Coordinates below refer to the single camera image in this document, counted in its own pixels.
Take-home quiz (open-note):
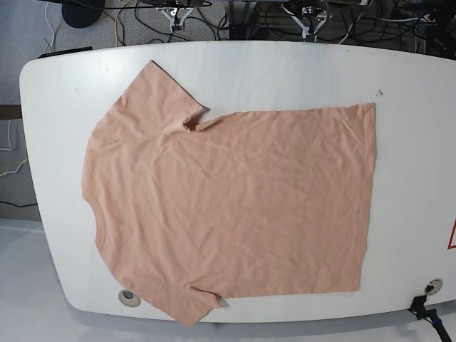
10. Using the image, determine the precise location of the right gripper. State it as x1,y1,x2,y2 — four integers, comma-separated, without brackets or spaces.
157,6,194,31

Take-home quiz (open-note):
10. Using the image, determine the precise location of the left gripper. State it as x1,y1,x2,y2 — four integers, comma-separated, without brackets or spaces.
291,9,330,39

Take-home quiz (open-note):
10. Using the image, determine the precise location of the peach pink T-shirt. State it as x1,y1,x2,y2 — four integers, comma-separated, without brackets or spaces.
81,62,375,326

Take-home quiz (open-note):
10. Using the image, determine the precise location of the black round stand base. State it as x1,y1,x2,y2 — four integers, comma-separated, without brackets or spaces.
61,0,105,29

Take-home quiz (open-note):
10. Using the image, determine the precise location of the yellow cable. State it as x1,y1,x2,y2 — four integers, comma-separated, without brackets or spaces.
114,0,125,46

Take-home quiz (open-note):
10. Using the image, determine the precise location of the black aluminium frame post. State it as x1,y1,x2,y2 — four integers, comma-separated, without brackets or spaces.
224,1,259,41

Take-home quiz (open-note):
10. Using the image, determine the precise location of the white cable on floor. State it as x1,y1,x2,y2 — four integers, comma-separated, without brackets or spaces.
43,0,57,54

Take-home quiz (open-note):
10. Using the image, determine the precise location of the right table cable grommet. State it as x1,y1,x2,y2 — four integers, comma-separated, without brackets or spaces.
425,279,443,296

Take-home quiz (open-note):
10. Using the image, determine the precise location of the table cable grommet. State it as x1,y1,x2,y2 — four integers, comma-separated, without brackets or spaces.
118,289,141,308
425,279,443,296

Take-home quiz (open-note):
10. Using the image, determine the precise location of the left table cable grommet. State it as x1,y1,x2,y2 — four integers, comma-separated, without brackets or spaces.
118,289,141,308

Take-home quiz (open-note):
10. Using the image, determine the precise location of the black clamp with cable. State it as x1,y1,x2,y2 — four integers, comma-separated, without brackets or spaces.
408,295,452,342

